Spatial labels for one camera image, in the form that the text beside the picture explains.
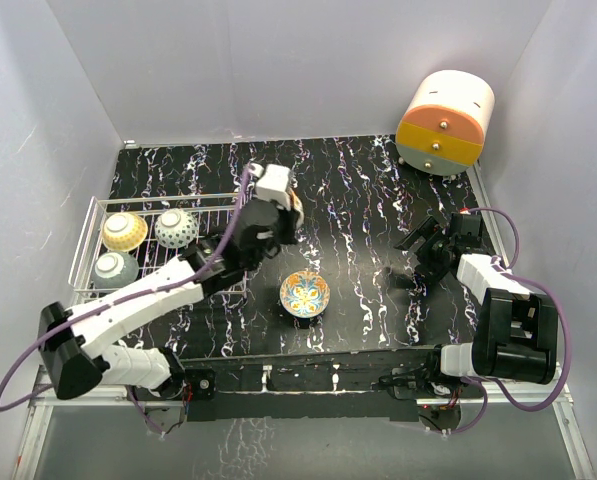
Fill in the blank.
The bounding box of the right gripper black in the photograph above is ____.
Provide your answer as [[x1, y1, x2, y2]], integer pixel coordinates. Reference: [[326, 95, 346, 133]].
[[395, 216, 454, 281]]

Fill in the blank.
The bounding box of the orange blue floral bowl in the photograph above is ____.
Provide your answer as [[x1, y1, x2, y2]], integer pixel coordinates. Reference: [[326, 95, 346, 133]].
[[279, 270, 331, 319]]

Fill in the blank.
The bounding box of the blue patterned bowl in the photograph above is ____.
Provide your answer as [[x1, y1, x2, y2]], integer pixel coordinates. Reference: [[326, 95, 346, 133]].
[[155, 208, 199, 249]]

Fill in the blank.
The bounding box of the yellow teal patterned bowl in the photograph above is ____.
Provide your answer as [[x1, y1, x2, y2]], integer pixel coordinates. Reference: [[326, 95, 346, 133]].
[[102, 212, 149, 252]]

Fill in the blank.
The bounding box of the grey bowl red rim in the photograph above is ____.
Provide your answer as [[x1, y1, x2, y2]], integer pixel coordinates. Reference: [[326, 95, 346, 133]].
[[92, 252, 139, 290]]

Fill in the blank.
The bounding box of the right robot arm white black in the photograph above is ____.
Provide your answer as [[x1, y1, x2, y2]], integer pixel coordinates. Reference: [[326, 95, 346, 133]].
[[395, 213, 558, 397]]

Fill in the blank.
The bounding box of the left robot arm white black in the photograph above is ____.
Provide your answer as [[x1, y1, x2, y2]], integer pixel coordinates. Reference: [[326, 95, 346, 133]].
[[39, 194, 304, 400]]

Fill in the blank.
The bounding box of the round pastel drawer cabinet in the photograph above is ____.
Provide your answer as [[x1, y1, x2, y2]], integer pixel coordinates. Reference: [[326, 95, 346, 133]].
[[395, 70, 495, 177]]

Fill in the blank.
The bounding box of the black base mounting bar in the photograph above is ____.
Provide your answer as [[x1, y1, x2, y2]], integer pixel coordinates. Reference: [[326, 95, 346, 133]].
[[127, 359, 484, 425]]

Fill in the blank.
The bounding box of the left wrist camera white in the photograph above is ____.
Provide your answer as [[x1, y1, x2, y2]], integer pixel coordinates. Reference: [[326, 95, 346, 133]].
[[249, 163, 292, 210]]

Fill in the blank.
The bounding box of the white wire dish rack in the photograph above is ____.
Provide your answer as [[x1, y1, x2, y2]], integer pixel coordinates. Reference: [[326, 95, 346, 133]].
[[68, 193, 237, 304]]

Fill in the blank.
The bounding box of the aluminium frame rail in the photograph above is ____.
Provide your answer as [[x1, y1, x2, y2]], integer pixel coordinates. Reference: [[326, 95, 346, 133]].
[[12, 164, 597, 480]]

